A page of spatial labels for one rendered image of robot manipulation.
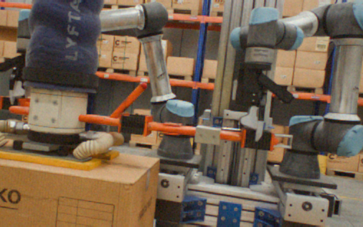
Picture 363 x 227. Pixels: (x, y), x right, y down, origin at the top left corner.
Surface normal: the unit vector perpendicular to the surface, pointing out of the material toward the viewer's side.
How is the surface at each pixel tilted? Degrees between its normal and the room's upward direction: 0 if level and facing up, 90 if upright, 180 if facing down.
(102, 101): 90
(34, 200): 90
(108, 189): 90
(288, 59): 87
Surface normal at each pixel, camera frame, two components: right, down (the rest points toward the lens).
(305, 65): -0.22, 0.10
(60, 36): 0.24, -0.14
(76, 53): 0.61, -0.08
